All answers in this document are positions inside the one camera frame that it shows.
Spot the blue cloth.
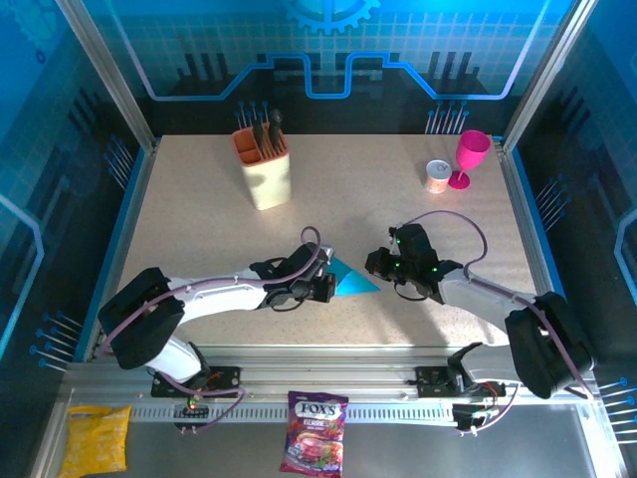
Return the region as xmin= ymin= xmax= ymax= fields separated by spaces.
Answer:
xmin=330 ymin=256 xmax=382 ymax=298

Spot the orange white can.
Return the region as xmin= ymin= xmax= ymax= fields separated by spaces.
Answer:
xmin=424 ymin=158 xmax=453 ymax=195

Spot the beige orange utensil holder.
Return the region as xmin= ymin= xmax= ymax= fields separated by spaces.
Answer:
xmin=232 ymin=126 xmax=294 ymax=211

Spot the pink plastic goblet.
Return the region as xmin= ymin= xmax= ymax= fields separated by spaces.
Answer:
xmin=446 ymin=128 xmax=493 ymax=192

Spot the purple candy bag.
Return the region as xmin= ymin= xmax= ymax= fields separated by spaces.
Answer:
xmin=278 ymin=390 xmax=349 ymax=474

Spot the small black circuit board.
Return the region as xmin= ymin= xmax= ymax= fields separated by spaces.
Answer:
xmin=451 ymin=402 xmax=492 ymax=432
xmin=172 ymin=403 xmax=210 ymax=425

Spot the yellow snack bag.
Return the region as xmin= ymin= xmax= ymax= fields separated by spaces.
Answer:
xmin=59 ymin=404 xmax=133 ymax=477

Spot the aluminium frame rail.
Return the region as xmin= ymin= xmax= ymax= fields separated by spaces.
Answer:
xmin=59 ymin=346 xmax=598 ymax=405

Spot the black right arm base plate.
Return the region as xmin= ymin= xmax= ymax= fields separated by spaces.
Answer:
xmin=415 ymin=365 xmax=507 ymax=399

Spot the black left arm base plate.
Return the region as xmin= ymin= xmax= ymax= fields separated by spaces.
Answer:
xmin=151 ymin=365 xmax=243 ymax=399

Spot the grey slotted cable duct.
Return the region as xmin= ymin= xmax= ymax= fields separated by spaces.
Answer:
xmin=128 ymin=403 xmax=457 ymax=422

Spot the aluminium frame post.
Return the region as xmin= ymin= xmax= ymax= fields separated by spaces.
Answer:
xmin=500 ymin=0 xmax=598 ymax=153
xmin=54 ymin=0 xmax=161 ymax=150

